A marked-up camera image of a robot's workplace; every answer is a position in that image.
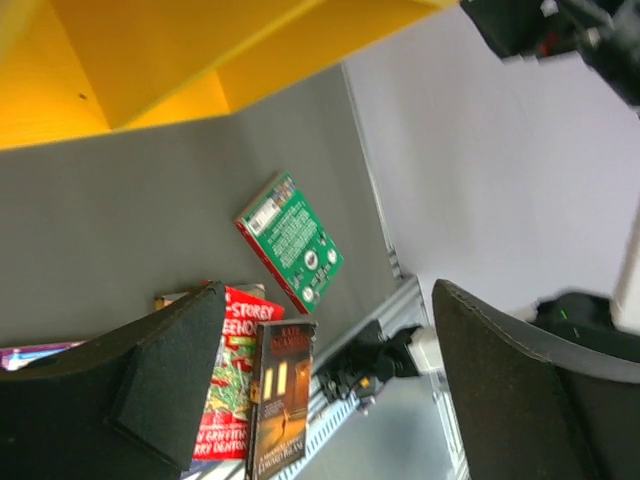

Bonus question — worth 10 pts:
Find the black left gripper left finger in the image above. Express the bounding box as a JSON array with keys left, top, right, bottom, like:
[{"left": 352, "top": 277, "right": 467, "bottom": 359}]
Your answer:
[{"left": 1, "top": 283, "right": 226, "bottom": 479}]

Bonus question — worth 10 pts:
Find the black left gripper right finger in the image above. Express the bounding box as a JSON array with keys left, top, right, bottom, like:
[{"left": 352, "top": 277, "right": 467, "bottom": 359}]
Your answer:
[{"left": 432, "top": 279, "right": 639, "bottom": 479}]

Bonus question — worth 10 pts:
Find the blue book under pile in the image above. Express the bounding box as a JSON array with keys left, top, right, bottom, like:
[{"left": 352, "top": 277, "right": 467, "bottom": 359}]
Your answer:
[{"left": 180, "top": 460, "right": 223, "bottom": 480}]

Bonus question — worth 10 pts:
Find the red 13-storey treehouse book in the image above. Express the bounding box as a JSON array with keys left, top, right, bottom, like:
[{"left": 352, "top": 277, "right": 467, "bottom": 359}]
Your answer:
[{"left": 193, "top": 287, "right": 285, "bottom": 462}]

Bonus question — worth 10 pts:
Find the purple white paperback book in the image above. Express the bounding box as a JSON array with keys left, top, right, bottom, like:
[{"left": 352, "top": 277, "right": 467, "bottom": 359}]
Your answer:
[{"left": 1, "top": 341, "right": 82, "bottom": 371}]

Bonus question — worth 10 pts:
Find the dark orange Edward Tulane book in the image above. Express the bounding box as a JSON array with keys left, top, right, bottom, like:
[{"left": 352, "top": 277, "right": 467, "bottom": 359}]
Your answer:
[{"left": 245, "top": 320, "right": 316, "bottom": 479}]

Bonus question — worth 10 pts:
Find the green red paperback book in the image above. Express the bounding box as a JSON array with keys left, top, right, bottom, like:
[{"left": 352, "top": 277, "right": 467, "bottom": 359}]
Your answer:
[{"left": 234, "top": 172, "right": 343, "bottom": 315}]

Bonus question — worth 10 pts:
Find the yellow wooden cubby shelf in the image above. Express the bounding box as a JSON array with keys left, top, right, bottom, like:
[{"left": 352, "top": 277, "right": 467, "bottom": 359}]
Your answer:
[{"left": 1, "top": 1, "right": 448, "bottom": 150}]

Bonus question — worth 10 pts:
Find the aluminium mounting rail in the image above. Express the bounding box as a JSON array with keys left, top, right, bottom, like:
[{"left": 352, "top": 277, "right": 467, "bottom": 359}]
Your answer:
[{"left": 281, "top": 275, "right": 470, "bottom": 479}]

